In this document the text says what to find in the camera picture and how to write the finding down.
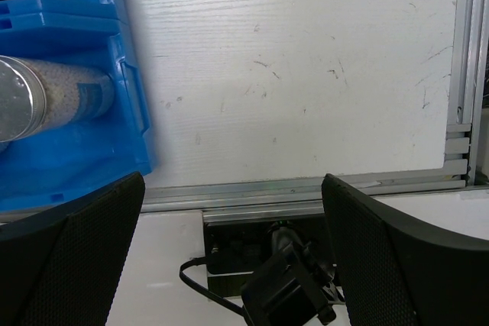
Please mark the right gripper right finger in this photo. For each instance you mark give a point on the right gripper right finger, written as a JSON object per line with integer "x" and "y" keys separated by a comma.
{"x": 396, "y": 269}

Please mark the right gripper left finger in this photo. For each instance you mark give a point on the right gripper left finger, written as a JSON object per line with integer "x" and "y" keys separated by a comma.
{"x": 62, "y": 266}

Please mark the silver-lid white jar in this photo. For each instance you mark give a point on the silver-lid white jar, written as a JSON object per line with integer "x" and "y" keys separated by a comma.
{"x": 38, "y": 96}

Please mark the blue three-compartment plastic bin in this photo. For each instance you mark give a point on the blue three-compartment plastic bin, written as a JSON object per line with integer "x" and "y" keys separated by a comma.
{"x": 64, "y": 164}

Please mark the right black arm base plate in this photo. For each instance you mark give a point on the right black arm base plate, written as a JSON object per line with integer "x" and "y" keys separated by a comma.
{"x": 263, "y": 254}

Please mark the aluminium table frame rail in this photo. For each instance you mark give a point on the aluminium table frame rail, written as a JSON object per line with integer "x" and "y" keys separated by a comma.
{"x": 254, "y": 101}

